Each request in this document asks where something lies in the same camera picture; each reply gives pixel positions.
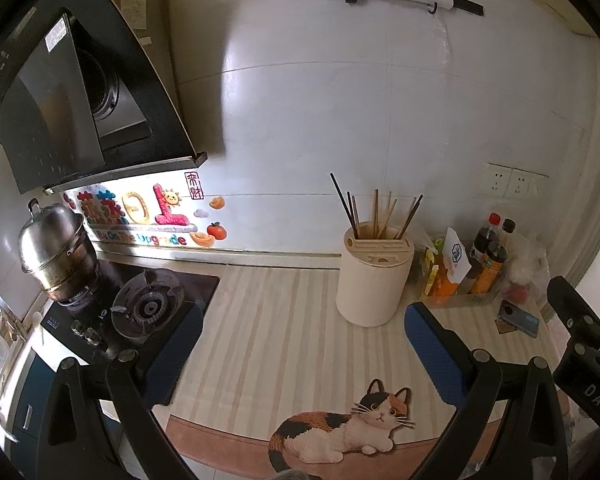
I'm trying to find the orange and white seasoning packet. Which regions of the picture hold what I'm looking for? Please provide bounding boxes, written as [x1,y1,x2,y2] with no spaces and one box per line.
[437,226,473,297]

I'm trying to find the colourful wall stickers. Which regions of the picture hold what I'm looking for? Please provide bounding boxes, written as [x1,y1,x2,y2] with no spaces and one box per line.
[62,171,229,250]

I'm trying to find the dark bottle with red cap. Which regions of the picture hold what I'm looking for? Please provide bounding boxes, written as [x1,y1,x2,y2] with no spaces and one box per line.
[471,212,502,263]

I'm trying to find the stainless steel stacked pot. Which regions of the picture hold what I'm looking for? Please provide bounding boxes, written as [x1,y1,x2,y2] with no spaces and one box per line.
[19,199,100,306]

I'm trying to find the clear crumpled plastic bag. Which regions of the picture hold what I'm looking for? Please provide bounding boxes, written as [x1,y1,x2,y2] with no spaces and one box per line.
[505,232,551,306]

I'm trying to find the green seasoning packet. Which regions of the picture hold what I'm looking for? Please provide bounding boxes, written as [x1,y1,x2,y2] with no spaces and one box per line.
[425,235,448,271]

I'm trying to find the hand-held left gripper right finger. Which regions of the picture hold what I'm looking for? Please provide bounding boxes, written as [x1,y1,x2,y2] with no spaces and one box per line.
[404,301,570,480]

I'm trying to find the blue smartphone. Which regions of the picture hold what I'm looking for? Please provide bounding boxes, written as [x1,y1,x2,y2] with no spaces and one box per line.
[497,300,541,338]

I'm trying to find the sauce bottle with orange label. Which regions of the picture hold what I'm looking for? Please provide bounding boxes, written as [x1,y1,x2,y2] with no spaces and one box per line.
[471,241,509,296]

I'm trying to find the clear plastic organizer tray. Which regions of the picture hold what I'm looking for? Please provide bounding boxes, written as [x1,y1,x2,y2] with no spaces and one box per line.
[420,280,503,309]

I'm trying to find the dark brown chopstick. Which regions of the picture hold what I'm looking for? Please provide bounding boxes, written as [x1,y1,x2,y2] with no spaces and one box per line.
[330,173,358,239]
[347,191,361,239]
[400,194,424,239]

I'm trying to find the beige hood duct cover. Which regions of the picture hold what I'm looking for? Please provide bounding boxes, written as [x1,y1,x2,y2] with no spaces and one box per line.
[85,0,183,111]

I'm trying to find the light wooden chopstick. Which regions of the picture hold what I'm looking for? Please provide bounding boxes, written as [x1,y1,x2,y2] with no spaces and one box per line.
[382,199,398,239]

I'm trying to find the yellow seasoning box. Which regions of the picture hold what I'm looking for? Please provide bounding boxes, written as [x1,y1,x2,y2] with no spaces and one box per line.
[422,264,441,297]

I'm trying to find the striped cat print table mat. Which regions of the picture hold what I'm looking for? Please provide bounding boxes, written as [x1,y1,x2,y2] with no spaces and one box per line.
[152,262,571,480]

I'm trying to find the black range hood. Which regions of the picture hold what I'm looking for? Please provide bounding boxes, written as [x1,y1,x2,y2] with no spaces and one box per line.
[0,0,208,196]

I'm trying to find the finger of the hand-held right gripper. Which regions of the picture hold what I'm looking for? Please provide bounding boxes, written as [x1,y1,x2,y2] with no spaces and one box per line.
[546,276,600,344]

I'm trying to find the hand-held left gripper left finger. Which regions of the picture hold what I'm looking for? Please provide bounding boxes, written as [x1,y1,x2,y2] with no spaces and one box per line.
[34,301,205,480]

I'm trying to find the black gas stove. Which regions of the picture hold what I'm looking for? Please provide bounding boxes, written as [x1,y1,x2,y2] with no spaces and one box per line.
[32,260,221,366]

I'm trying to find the white wall socket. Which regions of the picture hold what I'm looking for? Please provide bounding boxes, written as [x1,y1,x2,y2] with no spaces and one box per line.
[506,167,537,202]
[480,162,513,198]
[529,172,550,200]

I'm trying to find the dark teal base cabinet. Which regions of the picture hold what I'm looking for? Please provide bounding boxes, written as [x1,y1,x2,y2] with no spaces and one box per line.
[0,352,56,443]

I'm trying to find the beige cylindrical utensil holder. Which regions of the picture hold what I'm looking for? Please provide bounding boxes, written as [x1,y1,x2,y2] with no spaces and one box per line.
[336,225,415,328]

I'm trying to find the frosted glass sliding door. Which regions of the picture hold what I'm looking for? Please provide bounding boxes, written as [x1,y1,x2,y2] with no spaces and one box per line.
[550,35,600,286]

